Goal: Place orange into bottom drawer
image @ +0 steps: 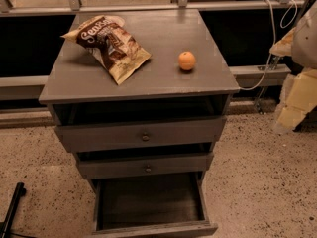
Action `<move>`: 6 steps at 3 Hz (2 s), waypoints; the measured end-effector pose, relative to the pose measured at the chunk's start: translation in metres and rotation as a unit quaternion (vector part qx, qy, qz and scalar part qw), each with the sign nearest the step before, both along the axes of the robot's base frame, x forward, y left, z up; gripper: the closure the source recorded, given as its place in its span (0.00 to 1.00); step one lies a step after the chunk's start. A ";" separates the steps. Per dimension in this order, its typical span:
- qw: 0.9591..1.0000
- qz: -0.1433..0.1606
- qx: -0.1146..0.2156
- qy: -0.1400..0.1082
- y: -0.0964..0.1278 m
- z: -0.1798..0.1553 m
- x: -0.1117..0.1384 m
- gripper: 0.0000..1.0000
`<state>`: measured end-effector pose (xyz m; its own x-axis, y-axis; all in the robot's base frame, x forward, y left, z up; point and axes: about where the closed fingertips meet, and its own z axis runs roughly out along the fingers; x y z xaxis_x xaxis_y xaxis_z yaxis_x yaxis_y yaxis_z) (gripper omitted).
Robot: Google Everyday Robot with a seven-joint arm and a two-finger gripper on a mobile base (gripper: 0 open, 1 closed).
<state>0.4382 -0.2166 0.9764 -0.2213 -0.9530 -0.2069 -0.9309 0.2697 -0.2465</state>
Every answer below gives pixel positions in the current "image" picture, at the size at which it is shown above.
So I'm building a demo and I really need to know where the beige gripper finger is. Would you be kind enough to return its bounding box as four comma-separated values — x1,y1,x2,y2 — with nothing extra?
272,68,317,134
269,28,295,57

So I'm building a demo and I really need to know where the orange fruit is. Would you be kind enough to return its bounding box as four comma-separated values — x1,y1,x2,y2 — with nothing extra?
178,52,196,70

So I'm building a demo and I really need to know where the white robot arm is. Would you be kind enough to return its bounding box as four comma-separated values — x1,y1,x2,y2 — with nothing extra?
269,1,317,134

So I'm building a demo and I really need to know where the grey wooden drawer cabinet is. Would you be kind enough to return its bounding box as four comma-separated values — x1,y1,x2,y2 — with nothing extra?
38,9,241,192

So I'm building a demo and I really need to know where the grey open bottom drawer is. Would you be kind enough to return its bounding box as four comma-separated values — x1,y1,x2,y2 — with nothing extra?
87,173,218,238

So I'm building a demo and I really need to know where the grey top drawer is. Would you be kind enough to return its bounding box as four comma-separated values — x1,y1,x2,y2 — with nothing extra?
55,116,226,153

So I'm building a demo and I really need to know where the grey middle drawer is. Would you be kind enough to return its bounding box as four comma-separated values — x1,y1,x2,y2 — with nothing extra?
77,152,213,179

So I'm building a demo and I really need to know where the brown beige chip bag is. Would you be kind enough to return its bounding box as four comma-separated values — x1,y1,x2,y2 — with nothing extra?
62,15,151,85

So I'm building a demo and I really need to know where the black stand leg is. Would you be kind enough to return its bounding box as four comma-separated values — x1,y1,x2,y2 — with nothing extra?
0,182,26,238

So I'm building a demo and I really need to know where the metal railing frame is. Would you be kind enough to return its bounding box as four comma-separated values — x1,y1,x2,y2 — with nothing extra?
0,0,317,101

